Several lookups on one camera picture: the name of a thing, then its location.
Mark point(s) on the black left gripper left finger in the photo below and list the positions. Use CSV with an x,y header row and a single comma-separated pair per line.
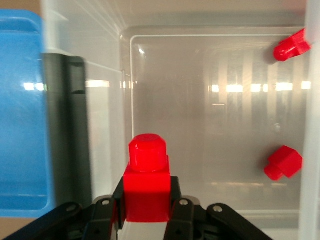
x,y
100,220

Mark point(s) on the black box latch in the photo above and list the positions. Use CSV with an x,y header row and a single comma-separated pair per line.
x,y
62,125

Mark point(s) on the blue plastic tray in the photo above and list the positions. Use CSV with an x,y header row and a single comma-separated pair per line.
x,y
20,125

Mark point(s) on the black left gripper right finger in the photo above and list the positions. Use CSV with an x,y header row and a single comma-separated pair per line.
x,y
190,220

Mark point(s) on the clear plastic storage box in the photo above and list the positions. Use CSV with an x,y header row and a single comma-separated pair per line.
x,y
187,105

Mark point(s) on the red toy block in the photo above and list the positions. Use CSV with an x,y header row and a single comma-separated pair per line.
x,y
285,160
147,185
287,50

